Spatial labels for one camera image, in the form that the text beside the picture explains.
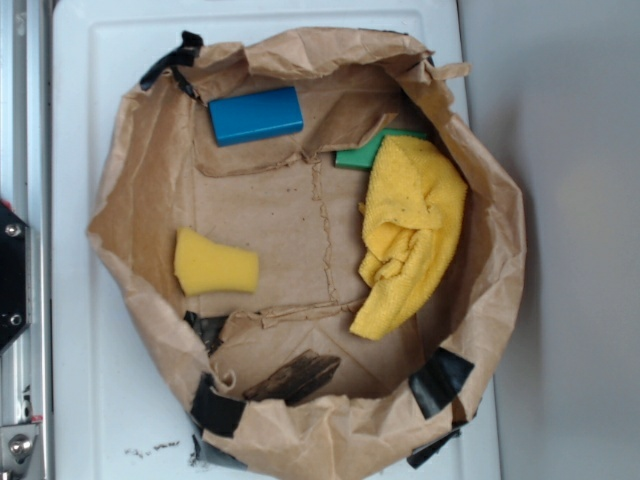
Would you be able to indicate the yellow sponge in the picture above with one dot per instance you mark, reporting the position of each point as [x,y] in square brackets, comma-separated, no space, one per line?
[203,266]

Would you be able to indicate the brown paper bag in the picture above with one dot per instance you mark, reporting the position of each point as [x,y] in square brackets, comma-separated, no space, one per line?
[284,199]

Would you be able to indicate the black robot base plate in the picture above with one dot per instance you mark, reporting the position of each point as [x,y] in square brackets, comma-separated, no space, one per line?
[14,276]

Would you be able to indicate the green rectangular block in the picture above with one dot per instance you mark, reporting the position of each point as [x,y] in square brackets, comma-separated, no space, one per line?
[362,158]

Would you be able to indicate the dark wood piece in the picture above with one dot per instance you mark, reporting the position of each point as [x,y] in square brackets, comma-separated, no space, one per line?
[297,379]

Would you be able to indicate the yellow microfiber cloth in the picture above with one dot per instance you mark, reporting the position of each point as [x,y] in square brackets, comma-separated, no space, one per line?
[412,222]

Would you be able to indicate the white plastic tray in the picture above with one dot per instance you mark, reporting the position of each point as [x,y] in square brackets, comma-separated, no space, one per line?
[114,416]

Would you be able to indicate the blue rectangular block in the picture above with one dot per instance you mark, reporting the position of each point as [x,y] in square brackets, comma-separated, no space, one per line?
[256,116]

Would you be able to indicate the metal frame rail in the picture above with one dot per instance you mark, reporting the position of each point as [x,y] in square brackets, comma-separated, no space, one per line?
[27,444]

